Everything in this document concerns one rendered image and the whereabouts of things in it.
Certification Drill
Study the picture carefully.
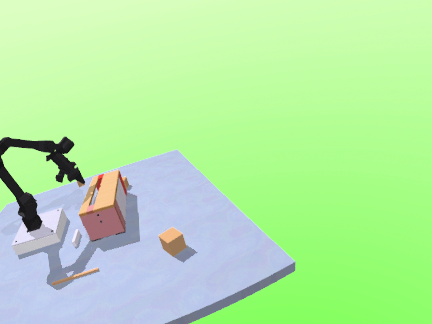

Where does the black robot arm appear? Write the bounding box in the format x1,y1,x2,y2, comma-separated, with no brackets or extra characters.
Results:
0,136,75,232

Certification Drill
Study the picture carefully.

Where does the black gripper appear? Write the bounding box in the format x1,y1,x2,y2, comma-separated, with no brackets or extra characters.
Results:
58,157,85,184

